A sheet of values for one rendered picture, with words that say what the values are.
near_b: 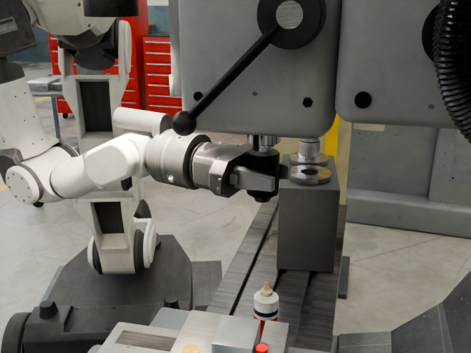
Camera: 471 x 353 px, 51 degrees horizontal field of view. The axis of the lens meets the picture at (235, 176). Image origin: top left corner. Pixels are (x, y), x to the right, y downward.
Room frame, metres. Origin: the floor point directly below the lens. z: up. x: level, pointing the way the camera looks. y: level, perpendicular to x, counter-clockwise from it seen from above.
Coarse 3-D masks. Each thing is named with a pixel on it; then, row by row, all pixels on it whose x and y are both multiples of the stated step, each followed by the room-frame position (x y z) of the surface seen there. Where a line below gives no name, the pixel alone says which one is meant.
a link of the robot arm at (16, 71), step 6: (0, 60) 0.88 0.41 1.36; (6, 60) 0.89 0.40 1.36; (0, 66) 0.88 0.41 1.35; (6, 66) 0.88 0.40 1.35; (12, 66) 0.89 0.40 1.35; (18, 66) 0.91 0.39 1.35; (0, 72) 0.87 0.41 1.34; (6, 72) 0.88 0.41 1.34; (12, 72) 0.89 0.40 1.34; (18, 72) 0.90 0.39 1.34; (0, 78) 0.87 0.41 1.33; (6, 78) 0.88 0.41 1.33; (12, 78) 0.88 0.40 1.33; (18, 78) 0.90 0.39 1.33; (0, 84) 0.87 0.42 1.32
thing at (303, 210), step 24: (312, 168) 0.98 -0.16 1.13; (288, 192) 0.90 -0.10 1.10; (312, 192) 0.89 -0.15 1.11; (336, 192) 0.89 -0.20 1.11; (288, 216) 0.90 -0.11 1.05; (312, 216) 0.89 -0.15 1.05; (336, 216) 0.89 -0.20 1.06; (288, 240) 0.90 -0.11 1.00; (312, 240) 0.89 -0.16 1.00; (288, 264) 0.90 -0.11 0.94; (312, 264) 0.89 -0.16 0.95
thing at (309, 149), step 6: (318, 138) 1.04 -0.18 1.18; (300, 144) 1.04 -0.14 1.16; (306, 144) 1.03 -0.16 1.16; (312, 144) 1.03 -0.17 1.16; (318, 144) 1.04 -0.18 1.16; (300, 150) 1.04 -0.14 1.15; (306, 150) 1.03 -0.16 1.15; (312, 150) 1.03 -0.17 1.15; (318, 150) 1.04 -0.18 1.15; (300, 156) 1.04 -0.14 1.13; (306, 156) 1.03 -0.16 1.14; (312, 156) 1.03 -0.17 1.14; (318, 156) 1.04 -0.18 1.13
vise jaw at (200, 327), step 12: (192, 312) 0.60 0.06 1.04; (204, 312) 0.60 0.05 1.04; (192, 324) 0.58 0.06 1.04; (204, 324) 0.58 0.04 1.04; (216, 324) 0.58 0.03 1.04; (180, 336) 0.55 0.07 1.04; (192, 336) 0.55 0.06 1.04; (204, 336) 0.55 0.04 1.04; (180, 348) 0.53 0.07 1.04; (204, 348) 0.53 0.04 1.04
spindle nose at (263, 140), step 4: (248, 136) 0.66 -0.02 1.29; (252, 136) 0.65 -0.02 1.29; (260, 136) 0.64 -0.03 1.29; (264, 136) 0.64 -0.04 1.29; (268, 136) 0.64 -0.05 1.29; (248, 140) 0.65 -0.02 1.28; (252, 140) 0.65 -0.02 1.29; (260, 140) 0.64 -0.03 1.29; (264, 140) 0.64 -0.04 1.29; (268, 140) 0.64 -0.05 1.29; (272, 140) 0.64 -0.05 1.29; (276, 140) 0.65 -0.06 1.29; (260, 144) 0.64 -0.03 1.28; (264, 144) 0.64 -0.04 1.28; (268, 144) 0.64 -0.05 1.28; (272, 144) 0.64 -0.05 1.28
